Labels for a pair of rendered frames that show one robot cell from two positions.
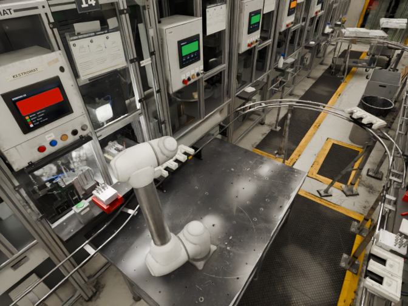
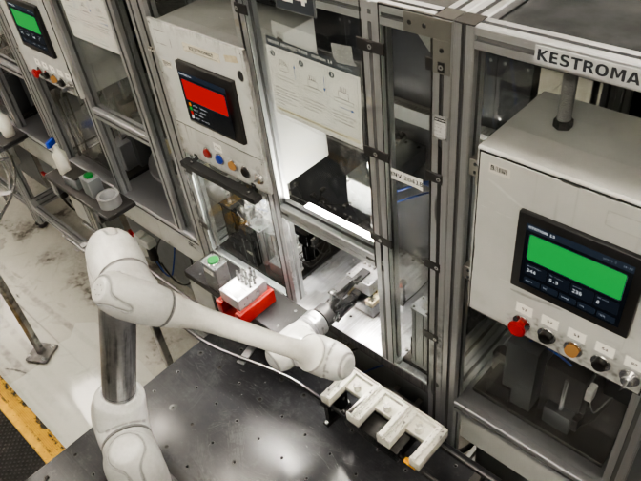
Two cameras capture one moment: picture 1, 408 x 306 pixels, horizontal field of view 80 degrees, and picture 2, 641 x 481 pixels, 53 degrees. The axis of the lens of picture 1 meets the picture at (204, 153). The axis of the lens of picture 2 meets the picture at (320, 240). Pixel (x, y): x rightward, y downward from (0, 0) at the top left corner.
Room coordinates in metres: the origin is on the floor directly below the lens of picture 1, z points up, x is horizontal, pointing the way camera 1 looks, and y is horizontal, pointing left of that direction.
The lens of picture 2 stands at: (1.62, -0.85, 2.52)
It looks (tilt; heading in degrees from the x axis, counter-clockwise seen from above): 41 degrees down; 101
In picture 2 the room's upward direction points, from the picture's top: 8 degrees counter-clockwise
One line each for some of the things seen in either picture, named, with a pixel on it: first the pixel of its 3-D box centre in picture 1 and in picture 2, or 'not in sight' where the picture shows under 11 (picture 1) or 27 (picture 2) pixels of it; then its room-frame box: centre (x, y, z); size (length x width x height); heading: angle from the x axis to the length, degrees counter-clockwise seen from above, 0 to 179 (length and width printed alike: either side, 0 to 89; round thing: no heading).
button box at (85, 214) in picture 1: (82, 210); (218, 271); (0.94, 0.75, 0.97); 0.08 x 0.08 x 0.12; 53
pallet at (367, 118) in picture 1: (363, 119); not in sight; (2.09, -1.63, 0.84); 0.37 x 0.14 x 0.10; 21
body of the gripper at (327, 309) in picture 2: not in sight; (329, 310); (1.36, 0.52, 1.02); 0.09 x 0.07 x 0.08; 53
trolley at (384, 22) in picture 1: (386, 40); not in sight; (6.19, -4.50, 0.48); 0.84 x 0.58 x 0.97; 151
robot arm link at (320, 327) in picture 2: not in sight; (313, 324); (1.31, 0.46, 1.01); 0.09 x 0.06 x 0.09; 143
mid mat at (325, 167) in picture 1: (339, 162); not in sight; (2.38, -1.78, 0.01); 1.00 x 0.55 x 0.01; 143
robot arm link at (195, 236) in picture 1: (195, 238); (134, 466); (0.81, 0.07, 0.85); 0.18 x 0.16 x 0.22; 123
